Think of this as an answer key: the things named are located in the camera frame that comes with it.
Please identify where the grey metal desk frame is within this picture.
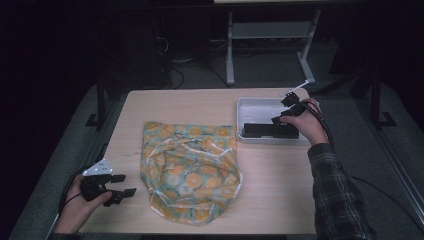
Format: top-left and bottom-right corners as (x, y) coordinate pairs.
(225, 9), (323, 87)

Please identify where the person's left hand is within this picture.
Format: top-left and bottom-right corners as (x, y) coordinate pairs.
(54, 174), (114, 234)

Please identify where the person's right hand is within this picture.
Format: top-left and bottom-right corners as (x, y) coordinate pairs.
(279, 97), (331, 147)

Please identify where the white plastic tray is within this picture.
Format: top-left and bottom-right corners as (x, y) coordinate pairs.
(235, 96), (313, 147)

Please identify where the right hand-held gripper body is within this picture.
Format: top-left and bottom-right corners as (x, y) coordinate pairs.
(281, 79), (316, 117)

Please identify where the bundle of floor cables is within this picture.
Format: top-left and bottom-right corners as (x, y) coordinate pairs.
(155, 35), (232, 90)

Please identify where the clear patterned plastic bag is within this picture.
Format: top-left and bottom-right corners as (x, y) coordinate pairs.
(139, 120), (244, 226)

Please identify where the black metal stand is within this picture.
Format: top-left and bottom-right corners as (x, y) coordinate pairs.
(84, 75), (109, 132)
(368, 68), (398, 130)

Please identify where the black box with gold print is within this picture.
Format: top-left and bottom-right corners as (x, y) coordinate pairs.
(240, 122), (301, 140)

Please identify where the metal floor rail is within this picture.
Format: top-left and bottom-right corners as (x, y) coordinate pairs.
(353, 96), (424, 222)

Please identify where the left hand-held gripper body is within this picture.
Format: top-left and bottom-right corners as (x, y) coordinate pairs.
(79, 157), (114, 203)

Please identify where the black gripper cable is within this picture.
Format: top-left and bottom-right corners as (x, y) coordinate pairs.
(57, 143), (110, 215)
(301, 99), (424, 233)

